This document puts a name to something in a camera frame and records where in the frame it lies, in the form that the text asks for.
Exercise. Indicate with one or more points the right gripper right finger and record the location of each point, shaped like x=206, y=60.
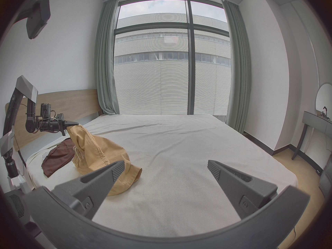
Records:
x=241, y=188

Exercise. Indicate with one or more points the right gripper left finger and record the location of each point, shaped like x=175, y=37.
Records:
x=93, y=188

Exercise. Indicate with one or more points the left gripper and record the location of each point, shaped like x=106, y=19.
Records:
x=61, y=126

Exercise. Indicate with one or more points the tan shorts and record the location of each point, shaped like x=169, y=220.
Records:
x=98, y=149

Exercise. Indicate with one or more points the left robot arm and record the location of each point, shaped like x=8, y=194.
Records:
x=26, y=88

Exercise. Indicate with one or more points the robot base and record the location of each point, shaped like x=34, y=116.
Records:
x=15, y=203

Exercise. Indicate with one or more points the bed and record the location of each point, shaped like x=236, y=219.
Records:
x=181, y=144

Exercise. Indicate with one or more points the brown shorts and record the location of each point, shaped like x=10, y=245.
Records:
x=57, y=157

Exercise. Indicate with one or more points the grey-green curtain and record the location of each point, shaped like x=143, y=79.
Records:
x=240, y=74
x=105, y=61

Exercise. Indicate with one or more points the grey dressing table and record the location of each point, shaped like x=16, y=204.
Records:
x=313, y=120

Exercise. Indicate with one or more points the round mirror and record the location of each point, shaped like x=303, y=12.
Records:
x=325, y=97

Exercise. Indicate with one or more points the window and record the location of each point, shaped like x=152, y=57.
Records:
x=190, y=61

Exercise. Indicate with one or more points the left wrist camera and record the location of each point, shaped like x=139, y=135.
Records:
x=45, y=109

